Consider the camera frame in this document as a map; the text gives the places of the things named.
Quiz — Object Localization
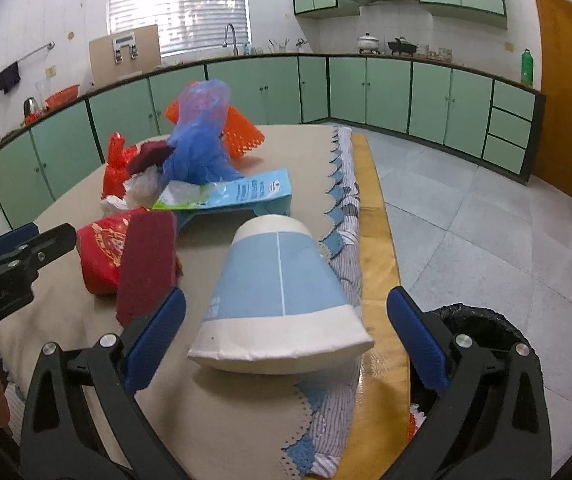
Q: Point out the red gold gift box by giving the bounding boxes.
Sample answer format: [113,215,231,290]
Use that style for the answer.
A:
[76,208,147,296]

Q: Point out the chrome sink faucet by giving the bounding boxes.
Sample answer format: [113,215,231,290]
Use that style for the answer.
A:
[222,23,239,56]

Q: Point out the beige tablecloth with blue trim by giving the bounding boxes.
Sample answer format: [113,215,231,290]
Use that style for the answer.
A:
[0,125,350,479]

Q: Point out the brown cardboard box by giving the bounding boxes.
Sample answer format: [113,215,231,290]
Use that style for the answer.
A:
[88,25,162,89]

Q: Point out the green plastic bottle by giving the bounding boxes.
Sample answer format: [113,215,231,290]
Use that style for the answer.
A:
[520,49,534,87]

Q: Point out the window with white blinds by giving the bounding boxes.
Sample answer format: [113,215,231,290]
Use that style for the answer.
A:
[107,0,251,56]

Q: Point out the brown wooden door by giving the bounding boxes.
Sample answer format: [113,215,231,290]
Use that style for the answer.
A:
[533,0,572,198]

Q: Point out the white cooking pot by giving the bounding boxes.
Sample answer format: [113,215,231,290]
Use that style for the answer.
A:
[357,32,380,54]

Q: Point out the red crumpled plastic wrapper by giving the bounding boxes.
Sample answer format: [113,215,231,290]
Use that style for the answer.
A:
[101,132,139,198]

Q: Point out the black trash bin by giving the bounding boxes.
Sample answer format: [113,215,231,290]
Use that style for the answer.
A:
[407,304,531,441]

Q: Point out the red plastic basin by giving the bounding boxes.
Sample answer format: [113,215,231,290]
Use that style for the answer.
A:
[45,84,80,110]

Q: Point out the dark hanging towel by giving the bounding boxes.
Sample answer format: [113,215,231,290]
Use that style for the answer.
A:
[0,62,21,94]

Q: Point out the orange foam fruit net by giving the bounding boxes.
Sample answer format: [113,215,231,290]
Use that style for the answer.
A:
[164,96,265,162]

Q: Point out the steel electric kettle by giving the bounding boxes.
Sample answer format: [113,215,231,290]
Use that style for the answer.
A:
[23,96,40,118]

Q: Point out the white crumpled plastic bag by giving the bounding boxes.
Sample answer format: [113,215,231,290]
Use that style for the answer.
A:
[100,166,162,216]

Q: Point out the black wok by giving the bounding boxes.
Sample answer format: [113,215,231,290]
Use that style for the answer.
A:
[388,37,417,56]

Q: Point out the blue plastic bag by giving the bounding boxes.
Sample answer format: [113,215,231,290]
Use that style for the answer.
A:
[160,79,243,185]

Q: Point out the blue white paper cup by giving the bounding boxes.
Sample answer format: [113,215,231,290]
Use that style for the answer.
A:
[188,214,374,376]

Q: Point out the green lower kitchen cabinets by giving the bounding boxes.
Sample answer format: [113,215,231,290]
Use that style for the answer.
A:
[0,54,545,227]

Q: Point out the blue milk carton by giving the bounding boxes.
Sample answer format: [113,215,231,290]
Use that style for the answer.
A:
[152,168,292,230]

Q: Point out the dark maroon box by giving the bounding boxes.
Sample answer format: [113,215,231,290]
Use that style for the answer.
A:
[115,210,181,327]

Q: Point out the wall towel bar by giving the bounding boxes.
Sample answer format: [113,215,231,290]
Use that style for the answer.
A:
[0,41,56,74]

